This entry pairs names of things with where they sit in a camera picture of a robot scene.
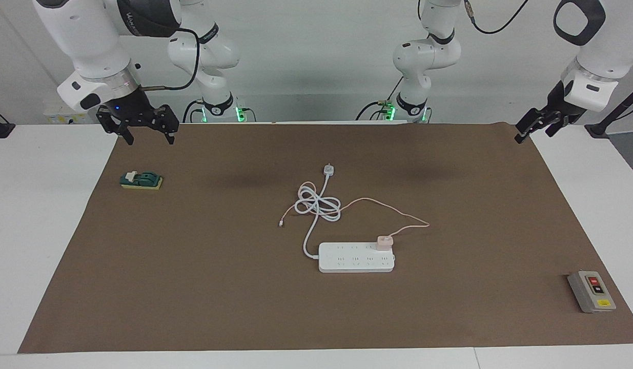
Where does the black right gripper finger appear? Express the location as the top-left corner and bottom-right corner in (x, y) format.
(96, 106), (135, 146)
(153, 104), (180, 146)

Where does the thin pink charger cable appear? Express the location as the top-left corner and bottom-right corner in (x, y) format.
(278, 198), (431, 241)

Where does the white power strip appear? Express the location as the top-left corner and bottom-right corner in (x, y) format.
(318, 242), (396, 273)

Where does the white box with yellow label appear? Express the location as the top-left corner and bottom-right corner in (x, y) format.
(44, 107), (94, 125)

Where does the grey on-off button box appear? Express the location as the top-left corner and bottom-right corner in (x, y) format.
(567, 270), (617, 314)

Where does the brown table mat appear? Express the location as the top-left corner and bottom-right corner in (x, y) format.
(17, 122), (633, 354)

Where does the green knife switch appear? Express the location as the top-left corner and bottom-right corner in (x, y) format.
(119, 171), (164, 191)

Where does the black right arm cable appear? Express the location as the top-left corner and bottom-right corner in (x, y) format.
(142, 27), (200, 92)

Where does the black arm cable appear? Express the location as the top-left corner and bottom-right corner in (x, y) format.
(462, 0), (529, 35)
(142, 27), (200, 92)

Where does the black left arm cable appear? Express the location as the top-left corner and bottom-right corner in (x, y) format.
(462, 0), (529, 35)

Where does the white power strip cord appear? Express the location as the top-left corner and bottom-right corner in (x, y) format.
(294, 163), (342, 259)

